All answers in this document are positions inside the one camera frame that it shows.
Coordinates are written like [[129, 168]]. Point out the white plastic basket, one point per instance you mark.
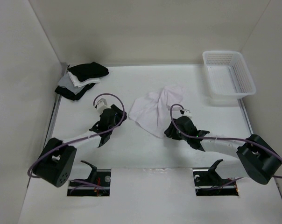
[[227, 75]]

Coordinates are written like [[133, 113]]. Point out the grey folded tank top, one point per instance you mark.
[[66, 82]]

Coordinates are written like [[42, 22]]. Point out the bottom black folded tank top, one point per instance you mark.
[[64, 92]]

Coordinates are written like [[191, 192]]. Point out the white folded tank top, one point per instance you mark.
[[78, 83]]

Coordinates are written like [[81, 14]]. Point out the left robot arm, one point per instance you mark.
[[55, 163]]

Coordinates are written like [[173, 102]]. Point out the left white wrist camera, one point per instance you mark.
[[101, 105]]

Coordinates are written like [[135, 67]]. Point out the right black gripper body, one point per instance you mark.
[[171, 133]]

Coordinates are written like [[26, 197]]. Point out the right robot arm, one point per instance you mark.
[[257, 159]]

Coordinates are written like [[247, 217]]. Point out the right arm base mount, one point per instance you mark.
[[209, 183]]

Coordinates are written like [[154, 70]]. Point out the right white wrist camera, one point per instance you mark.
[[186, 113]]

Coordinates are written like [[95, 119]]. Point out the black folded tank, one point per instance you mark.
[[64, 92], [88, 70]]

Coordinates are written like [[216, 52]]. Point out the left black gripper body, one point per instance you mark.
[[114, 125]]

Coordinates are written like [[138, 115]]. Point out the white tank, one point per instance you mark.
[[78, 83], [151, 112]]

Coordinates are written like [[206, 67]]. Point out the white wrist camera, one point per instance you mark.
[[186, 113], [101, 105]]

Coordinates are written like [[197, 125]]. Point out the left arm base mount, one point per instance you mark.
[[87, 180]]

